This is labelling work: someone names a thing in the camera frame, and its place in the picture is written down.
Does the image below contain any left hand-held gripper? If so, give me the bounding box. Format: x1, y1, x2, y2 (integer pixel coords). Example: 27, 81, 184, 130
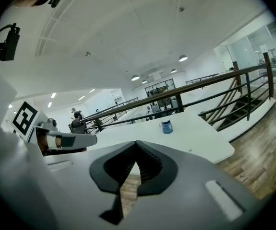
12, 100, 98, 150

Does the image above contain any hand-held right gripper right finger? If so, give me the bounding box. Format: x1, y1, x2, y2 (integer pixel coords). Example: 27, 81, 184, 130
125, 140, 261, 230

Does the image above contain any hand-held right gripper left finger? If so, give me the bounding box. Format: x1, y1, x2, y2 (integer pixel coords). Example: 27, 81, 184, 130
44, 140, 138, 230

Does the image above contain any blue and white cup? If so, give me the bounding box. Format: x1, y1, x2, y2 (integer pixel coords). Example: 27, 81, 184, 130
158, 119, 174, 135

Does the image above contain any person's left hand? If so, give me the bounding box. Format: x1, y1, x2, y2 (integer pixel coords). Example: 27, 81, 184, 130
38, 135, 62, 153

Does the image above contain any black office chair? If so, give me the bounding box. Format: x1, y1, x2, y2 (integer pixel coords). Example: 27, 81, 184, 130
68, 118, 88, 135

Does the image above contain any dark staircase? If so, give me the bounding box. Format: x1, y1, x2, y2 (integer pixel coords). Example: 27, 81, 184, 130
214, 93, 264, 132

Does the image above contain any black box with cable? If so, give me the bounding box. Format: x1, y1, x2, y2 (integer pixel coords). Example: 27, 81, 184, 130
0, 23, 21, 62

